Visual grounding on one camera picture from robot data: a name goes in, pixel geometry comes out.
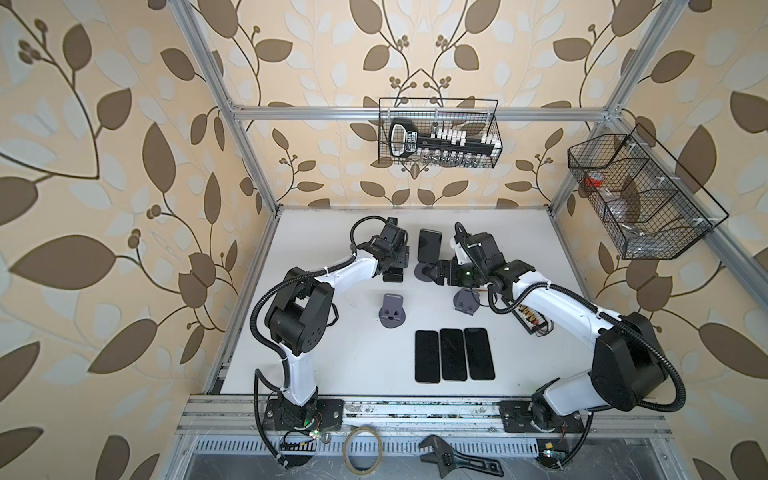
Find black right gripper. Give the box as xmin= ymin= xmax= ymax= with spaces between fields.
xmin=426 ymin=259 xmax=486 ymax=287

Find purple phone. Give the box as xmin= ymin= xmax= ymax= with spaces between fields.
xmin=415 ymin=330 xmax=441 ymax=384

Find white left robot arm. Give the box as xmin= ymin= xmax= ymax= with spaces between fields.
xmin=249 ymin=215 xmax=409 ymax=469

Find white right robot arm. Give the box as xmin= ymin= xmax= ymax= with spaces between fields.
xmin=420 ymin=223 xmax=687 ymax=431

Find grey round stand front right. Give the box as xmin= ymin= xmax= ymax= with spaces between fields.
xmin=453 ymin=289 xmax=481 ymax=316

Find grey round phone stand back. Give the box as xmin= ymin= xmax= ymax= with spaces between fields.
xmin=414 ymin=262 xmax=435 ymax=283

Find black phone stand front left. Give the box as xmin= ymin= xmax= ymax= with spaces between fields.
xmin=378 ymin=293 xmax=406 ymax=329

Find black charging board yellow plugs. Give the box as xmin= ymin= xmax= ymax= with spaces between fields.
xmin=512 ymin=305 xmax=554 ymax=337

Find black socket set tool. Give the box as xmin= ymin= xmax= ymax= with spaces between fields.
xmin=384 ymin=119 xmax=502 ymax=158

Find black adjustable wrench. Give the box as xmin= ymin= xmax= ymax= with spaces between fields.
xmin=418 ymin=435 xmax=504 ymax=479

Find black wire basket back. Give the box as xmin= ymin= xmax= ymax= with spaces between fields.
xmin=378 ymin=96 xmax=503 ymax=169

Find black wire basket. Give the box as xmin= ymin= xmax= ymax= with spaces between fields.
xmin=378 ymin=96 xmax=503 ymax=169
xmin=568 ymin=124 xmax=729 ymax=260

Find tape roll ring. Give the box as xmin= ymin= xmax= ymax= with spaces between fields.
xmin=341 ymin=425 xmax=385 ymax=478

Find black wire basket right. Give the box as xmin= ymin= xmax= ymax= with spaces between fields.
xmin=568 ymin=124 xmax=729 ymax=260

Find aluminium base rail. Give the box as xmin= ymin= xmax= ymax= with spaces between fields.
xmin=172 ymin=395 xmax=677 ymax=459

